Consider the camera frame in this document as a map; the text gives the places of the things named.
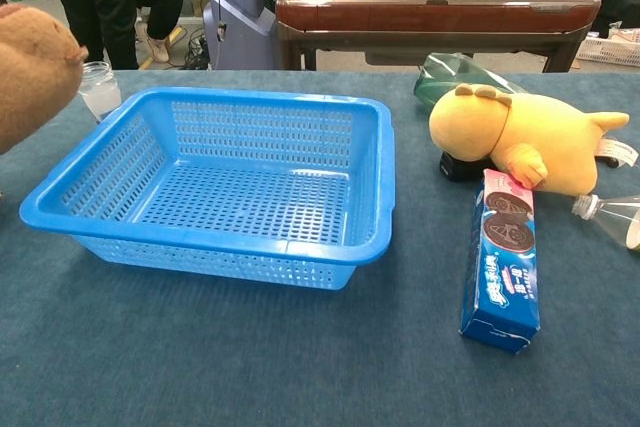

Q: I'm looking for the green transparent spray bottle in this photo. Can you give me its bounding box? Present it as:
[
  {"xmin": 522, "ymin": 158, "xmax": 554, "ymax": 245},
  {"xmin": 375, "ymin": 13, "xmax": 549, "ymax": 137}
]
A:
[{"xmin": 413, "ymin": 51, "xmax": 624, "ymax": 169}]

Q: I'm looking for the brown capybara plush toy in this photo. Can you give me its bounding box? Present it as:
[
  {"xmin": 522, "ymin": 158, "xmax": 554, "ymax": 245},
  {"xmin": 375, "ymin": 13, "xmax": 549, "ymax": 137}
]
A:
[{"xmin": 0, "ymin": 2, "xmax": 90, "ymax": 156}]

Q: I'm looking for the lilac robot base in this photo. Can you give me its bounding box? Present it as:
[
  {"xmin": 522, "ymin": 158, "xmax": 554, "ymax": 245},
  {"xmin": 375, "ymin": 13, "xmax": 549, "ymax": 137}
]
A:
[{"xmin": 202, "ymin": 0, "xmax": 281, "ymax": 71}]

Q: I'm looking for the blue plastic mesh basket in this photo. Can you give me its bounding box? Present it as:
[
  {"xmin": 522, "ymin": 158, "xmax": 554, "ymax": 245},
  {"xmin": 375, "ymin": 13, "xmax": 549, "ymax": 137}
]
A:
[{"xmin": 19, "ymin": 86, "xmax": 396, "ymax": 291}]

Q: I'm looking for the white perforated plastic tray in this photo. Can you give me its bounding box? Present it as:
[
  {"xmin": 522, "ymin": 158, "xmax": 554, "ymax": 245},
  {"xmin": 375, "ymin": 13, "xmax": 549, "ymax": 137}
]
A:
[{"xmin": 574, "ymin": 29, "xmax": 640, "ymax": 68}]

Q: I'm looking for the small black box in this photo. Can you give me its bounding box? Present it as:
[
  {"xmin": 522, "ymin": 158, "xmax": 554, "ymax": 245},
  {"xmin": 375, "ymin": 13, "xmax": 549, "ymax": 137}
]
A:
[{"xmin": 438, "ymin": 150, "xmax": 496, "ymax": 183}]

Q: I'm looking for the brown mahjong table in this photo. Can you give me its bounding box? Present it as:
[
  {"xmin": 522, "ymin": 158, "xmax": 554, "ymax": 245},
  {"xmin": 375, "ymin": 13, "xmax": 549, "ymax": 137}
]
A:
[{"xmin": 274, "ymin": 0, "xmax": 603, "ymax": 73}]

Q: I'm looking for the blue table cloth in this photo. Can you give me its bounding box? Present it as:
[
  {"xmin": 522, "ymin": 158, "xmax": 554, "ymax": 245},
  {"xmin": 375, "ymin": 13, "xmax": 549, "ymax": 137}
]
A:
[{"xmin": 0, "ymin": 69, "xmax": 640, "ymax": 427}]

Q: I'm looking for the blue Oreo cookie box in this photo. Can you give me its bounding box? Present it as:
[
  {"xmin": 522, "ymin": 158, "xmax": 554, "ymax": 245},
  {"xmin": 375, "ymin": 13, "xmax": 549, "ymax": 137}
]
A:
[{"xmin": 458, "ymin": 168, "xmax": 543, "ymax": 354}]

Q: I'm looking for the yellow duck plush toy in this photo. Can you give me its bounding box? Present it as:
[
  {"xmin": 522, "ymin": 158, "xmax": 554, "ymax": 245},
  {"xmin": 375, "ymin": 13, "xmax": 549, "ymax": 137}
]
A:
[{"xmin": 428, "ymin": 83, "xmax": 640, "ymax": 197}]

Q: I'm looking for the small glass jar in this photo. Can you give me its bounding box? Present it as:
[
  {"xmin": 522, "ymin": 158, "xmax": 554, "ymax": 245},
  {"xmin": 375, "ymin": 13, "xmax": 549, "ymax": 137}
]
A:
[{"xmin": 77, "ymin": 60, "xmax": 123, "ymax": 123}]

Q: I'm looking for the clear plastic drink bottle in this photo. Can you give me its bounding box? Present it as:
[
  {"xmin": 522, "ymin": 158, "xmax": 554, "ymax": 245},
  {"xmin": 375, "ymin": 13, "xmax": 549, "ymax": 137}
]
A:
[{"xmin": 571, "ymin": 193, "xmax": 640, "ymax": 252}]

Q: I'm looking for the black bag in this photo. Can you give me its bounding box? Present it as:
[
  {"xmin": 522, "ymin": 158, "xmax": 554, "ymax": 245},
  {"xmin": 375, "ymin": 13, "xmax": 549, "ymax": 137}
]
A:
[{"xmin": 597, "ymin": 0, "xmax": 640, "ymax": 41}]

